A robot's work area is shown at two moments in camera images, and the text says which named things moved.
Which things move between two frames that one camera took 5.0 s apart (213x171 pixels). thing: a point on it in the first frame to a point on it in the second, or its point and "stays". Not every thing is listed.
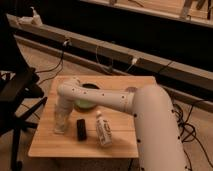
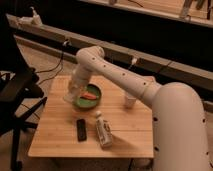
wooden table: x=47 y=142 stays
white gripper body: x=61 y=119 to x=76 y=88
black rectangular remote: x=81 y=130 stays
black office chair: x=21 y=92 stays
